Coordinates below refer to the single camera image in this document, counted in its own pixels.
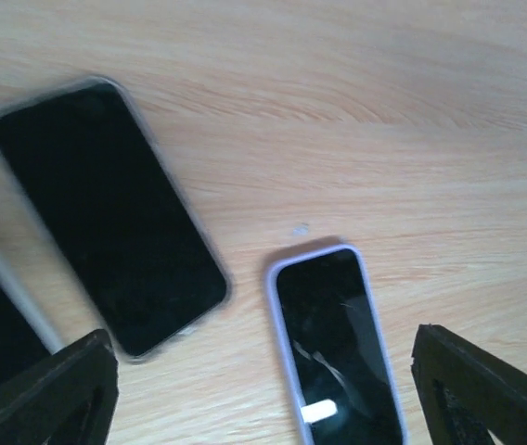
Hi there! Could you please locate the lilac phone case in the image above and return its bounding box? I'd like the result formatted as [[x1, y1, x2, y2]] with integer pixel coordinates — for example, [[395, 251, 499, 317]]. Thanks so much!
[[263, 240, 411, 445]]

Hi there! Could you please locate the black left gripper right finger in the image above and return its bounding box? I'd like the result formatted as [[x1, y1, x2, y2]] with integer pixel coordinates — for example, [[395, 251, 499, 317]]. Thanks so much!
[[411, 324, 527, 444]]

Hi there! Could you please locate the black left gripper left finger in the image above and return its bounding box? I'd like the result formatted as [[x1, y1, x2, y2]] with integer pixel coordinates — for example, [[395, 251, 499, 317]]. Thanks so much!
[[0, 329, 119, 444]]

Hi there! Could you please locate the clear magsafe phone case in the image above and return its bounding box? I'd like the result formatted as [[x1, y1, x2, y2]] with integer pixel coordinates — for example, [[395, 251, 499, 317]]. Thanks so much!
[[0, 73, 237, 365]]

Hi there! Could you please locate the black phone blue edge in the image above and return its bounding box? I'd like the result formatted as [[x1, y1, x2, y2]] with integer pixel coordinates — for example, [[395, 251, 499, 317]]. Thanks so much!
[[275, 248, 406, 445]]

